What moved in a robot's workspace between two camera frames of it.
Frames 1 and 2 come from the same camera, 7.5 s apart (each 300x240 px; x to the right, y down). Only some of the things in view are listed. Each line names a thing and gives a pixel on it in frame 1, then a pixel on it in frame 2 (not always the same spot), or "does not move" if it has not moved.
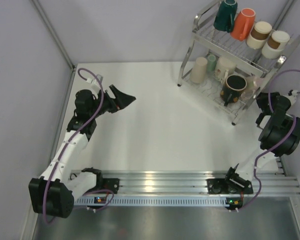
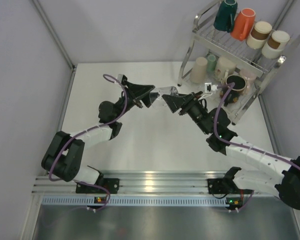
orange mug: (242, 24) does not move
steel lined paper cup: (275, 44) does not move
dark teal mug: (225, 15) does not move
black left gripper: (121, 100) to (135, 92)
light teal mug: (211, 63) does not move
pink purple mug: (252, 87) to (250, 76)
